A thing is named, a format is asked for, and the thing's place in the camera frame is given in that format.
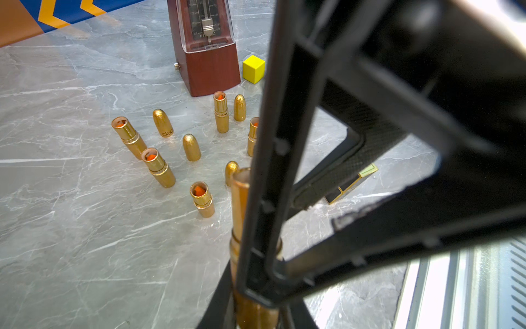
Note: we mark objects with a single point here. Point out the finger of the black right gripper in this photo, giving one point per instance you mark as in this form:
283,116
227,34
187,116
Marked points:
304,152

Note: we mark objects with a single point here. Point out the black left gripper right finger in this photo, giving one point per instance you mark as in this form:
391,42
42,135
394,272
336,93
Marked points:
296,316

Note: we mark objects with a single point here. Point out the yellow small block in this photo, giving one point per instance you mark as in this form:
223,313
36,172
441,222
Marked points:
253,69

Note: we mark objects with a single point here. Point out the gold lipstick cap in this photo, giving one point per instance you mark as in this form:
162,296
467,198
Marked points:
191,147
162,123
240,108
230,168

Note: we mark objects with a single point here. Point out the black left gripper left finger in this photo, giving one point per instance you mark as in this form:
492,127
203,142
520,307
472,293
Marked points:
220,311

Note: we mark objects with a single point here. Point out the dark red wooden metronome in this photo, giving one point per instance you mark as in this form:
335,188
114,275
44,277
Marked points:
204,45

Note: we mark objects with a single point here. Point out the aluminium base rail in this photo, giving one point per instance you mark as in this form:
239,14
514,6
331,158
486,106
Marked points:
479,287

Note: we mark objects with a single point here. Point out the black gold square lipstick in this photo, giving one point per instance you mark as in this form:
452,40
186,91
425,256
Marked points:
350,185

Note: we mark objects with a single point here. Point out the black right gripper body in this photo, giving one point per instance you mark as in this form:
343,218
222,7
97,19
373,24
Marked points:
451,72

